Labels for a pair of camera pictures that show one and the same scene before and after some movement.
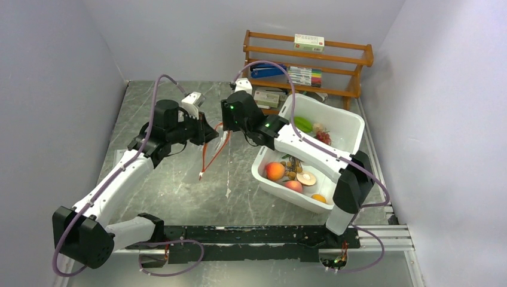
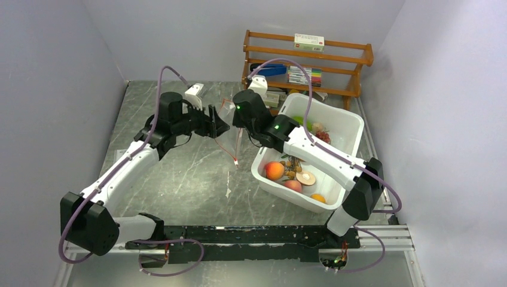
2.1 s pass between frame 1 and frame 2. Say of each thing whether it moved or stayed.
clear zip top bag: moved
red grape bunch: stayed
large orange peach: stayed
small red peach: stayed
